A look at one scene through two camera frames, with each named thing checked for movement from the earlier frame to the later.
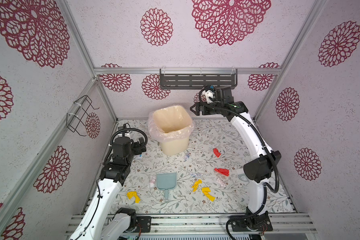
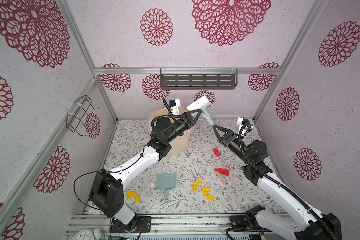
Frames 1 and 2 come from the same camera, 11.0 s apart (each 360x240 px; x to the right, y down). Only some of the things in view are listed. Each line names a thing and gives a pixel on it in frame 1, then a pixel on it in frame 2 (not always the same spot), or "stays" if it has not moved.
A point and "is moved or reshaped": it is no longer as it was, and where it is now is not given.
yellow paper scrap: [196, 185] stays
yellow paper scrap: [206, 190] stays
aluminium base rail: [203, 224] stays
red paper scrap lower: [222, 171] stays
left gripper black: [138, 150] -> [190, 123]
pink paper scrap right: [221, 182] stays
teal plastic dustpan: [166, 181] stays
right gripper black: [204, 105] -> [230, 141]
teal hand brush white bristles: [241, 174] is moved or reshaped
